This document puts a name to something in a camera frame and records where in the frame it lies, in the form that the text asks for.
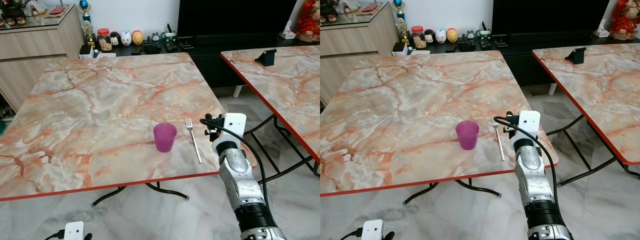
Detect silver metal fork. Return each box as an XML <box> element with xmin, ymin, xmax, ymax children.
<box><xmin>491</xmin><ymin>119</ymin><xmax>506</xmax><ymax>162</ymax></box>
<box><xmin>185</xmin><ymin>117</ymin><xmax>203</xmax><ymax>164</ymax></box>

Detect purple plastic cup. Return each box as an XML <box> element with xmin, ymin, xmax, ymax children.
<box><xmin>153</xmin><ymin>122</ymin><xmax>178</xmax><ymax>153</ymax></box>
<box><xmin>455</xmin><ymin>120</ymin><xmax>480</xmax><ymax>151</ymax></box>

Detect black folding table legs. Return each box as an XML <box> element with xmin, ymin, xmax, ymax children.
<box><xmin>545</xmin><ymin>114</ymin><xmax>640</xmax><ymax>187</ymax></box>
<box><xmin>243</xmin><ymin>114</ymin><xmax>321</xmax><ymax>185</ymax></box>
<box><xmin>402</xmin><ymin>178</ymin><xmax>502</xmax><ymax>206</ymax></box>
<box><xmin>91</xmin><ymin>181</ymin><xmax>191</xmax><ymax>207</ymax></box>

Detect black phone stand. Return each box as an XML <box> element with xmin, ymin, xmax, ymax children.
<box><xmin>254</xmin><ymin>48</ymin><xmax>277</xmax><ymax>67</ymax></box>
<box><xmin>565</xmin><ymin>47</ymin><xmax>587</xmax><ymax>65</ymax></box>

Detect black television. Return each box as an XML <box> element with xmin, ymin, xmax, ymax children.
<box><xmin>491</xmin><ymin>0</ymin><xmax>612</xmax><ymax>37</ymax></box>
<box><xmin>177</xmin><ymin>0</ymin><xmax>301</xmax><ymax>39</ymax></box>

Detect clear jar with red lid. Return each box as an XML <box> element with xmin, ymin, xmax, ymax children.
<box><xmin>411</xmin><ymin>26</ymin><xmax>427</xmax><ymax>49</ymax></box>
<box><xmin>97</xmin><ymin>28</ymin><xmax>113</xmax><ymax>52</ymax></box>

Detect red seated figurine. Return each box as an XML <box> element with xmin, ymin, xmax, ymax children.
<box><xmin>296</xmin><ymin>0</ymin><xmax>321</xmax><ymax>43</ymax></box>
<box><xmin>610</xmin><ymin>0</ymin><xmax>640</xmax><ymax>41</ymax></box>

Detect light wooden cabinet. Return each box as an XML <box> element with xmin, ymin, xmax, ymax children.
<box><xmin>320</xmin><ymin>2</ymin><xmax>401</xmax><ymax>107</ymax></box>
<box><xmin>0</xmin><ymin>5</ymin><xmax>87</xmax><ymax>113</ymax></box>

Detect gold and blue trophy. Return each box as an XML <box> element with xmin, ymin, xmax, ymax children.
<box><xmin>79</xmin><ymin>0</ymin><xmax>96</xmax><ymax>48</ymax></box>
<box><xmin>392</xmin><ymin>0</ymin><xmax>409</xmax><ymax>45</ymax></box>

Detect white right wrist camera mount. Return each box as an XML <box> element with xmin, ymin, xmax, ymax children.
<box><xmin>517</xmin><ymin>110</ymin><xmax>541</xmax><ymax>141</ymax></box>
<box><xmin>220</xmin><ymin>113</ymin><xmax>248</xmax><ymax>144</ymax></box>

